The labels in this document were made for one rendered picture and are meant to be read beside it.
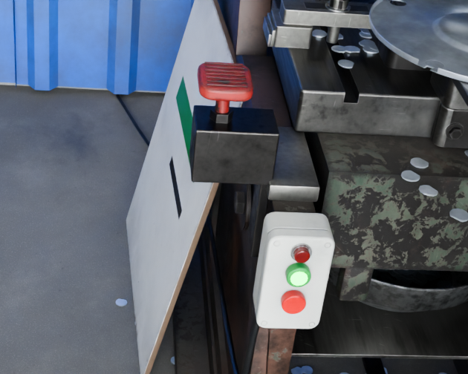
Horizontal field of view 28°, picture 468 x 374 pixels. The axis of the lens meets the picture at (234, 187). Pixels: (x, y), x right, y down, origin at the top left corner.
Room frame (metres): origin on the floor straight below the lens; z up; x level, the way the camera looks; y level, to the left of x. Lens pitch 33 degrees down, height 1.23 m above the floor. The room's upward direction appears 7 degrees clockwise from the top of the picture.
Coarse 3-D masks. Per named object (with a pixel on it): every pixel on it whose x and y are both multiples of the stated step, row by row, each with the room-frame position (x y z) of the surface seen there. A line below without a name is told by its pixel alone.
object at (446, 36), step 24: (384, 0) 1.16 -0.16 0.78; (408, 0) 1.17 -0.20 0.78; (432, 0) 1.18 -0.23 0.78; (456, 0) 1.20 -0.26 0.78; (384, 24) 1.08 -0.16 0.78; (408, 24) 1.09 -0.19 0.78; (432, 24) 1.10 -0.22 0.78; (456, 24) 1.10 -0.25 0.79; (408, 48) 1.02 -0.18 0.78; (432, 48) 1.03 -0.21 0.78; (456, 48) 1.04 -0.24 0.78; (456, 72) 0.97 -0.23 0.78
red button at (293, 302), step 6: (288, 294) 0.82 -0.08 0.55; (294, 294) 0.82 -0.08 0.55; (300, 294) 0.82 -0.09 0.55; (282, 300) 0.82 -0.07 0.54; (288, 300) 0.82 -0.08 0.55; (294, 300) 0.82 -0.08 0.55; (300, 300) 0.82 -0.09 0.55; (282, 306) 0.82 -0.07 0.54; (288, 306) 0.82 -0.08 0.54; (294, 306) 0.82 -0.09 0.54; (300, 306) 0.82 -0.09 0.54; (288, 312) 0.82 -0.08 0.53; (294, 312) 0.82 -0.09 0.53
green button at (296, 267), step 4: (292, 264) 0.83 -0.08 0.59; (296, 264) 0.82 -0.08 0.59; (300, 264) 0.82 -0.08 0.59; (304, 264) 0.83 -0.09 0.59; (288, 268) 0.82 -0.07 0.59; (292, 268) 0.82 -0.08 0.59; (296, 268) 0.82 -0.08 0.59; (300, 268) 0.82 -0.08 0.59; (304, 268) 0.82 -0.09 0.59; (308, 268) 0.83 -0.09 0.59; (288, 272) 0.82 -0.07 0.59; (292, 272) 0.82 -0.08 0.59; (304, 272) 0.82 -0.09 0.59; (308, 272) 0.82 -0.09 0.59; (288, 276) 0.82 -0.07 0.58; (308, 276) 0.82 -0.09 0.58; (288, 280) 0.82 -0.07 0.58; (308, 280) 0.82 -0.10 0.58; (292, 284) 0.82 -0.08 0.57; (304, 284) 0.82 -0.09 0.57
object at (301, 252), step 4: (296, 244) 0.83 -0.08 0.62; (300, 244) 0.83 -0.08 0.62; (304, 244) 0.83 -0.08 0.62; (292, 248) 0.83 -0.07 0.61; (296, 248) 0.83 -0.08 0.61; (300, 248) 0.82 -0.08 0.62; (304, 248) 0.82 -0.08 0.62; (308, 248) 0.83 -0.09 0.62; (292, 252) 0.83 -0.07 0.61; (296, 252) 0.82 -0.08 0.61; (300, 252) 0.82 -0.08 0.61; (304, 252) 0.82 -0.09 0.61; (308, 252) 0.82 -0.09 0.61; (292, 256) 0.83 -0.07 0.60; (296, 256) 0.82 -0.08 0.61; (300, 256) 0.82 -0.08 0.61; (304, 256) 0.82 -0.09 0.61; (308, 256) 0.82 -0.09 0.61; (296, 260) 0.82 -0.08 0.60; (300, 260) 0.82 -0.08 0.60; (304, 260) 0.82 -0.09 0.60
